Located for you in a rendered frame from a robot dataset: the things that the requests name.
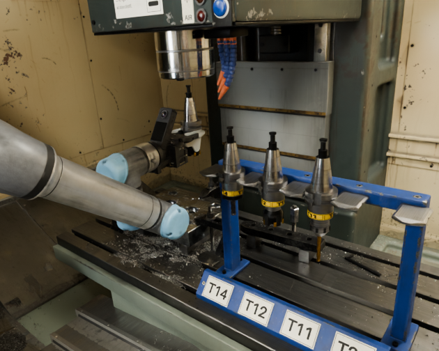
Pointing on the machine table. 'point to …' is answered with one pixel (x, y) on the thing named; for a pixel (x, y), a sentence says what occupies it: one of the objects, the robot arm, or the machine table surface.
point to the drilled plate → (196, 232)
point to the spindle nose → (184, 54)
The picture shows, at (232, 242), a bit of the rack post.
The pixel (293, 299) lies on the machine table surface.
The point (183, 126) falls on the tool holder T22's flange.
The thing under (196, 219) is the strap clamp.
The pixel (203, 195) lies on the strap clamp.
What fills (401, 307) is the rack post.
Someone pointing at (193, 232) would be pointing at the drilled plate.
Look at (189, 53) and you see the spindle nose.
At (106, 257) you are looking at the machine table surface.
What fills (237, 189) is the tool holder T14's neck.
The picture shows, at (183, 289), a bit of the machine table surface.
